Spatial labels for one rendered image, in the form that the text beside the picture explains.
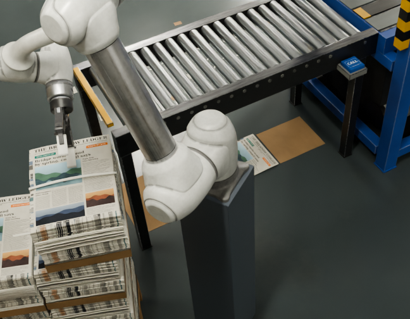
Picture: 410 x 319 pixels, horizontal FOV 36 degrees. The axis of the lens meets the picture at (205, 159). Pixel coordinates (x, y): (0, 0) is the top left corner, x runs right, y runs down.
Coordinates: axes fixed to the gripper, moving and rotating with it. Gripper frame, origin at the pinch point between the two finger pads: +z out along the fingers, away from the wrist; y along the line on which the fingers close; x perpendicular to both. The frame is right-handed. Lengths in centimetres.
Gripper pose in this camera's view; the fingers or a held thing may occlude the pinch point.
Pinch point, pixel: (67, 158)
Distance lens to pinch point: 209.3
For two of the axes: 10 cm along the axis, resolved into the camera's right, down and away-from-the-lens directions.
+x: -9.9, 1.6, -0.6
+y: -0.1, 2.8, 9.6
